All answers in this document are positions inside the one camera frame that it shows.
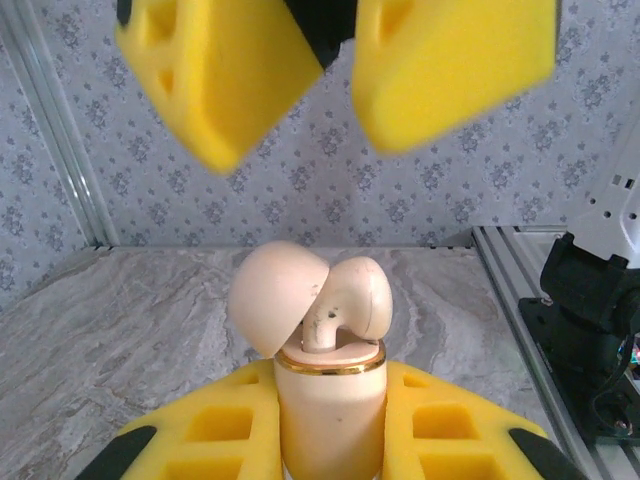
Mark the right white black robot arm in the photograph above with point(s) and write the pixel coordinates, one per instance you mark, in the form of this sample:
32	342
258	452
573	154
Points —
590	280

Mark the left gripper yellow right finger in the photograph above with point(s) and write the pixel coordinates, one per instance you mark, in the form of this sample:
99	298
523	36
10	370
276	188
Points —
500	445

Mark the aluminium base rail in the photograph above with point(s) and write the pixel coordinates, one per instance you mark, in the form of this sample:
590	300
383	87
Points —
510	270

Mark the aluminium corner post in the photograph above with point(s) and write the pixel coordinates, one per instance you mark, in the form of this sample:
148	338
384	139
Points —
60	135

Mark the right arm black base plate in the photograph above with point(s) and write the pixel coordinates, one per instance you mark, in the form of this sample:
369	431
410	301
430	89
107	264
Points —
560	350

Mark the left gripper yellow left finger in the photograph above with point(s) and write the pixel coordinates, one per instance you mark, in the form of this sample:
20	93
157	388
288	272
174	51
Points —
165	445

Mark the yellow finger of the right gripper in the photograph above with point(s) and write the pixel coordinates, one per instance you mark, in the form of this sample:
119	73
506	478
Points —
235	85
450	65

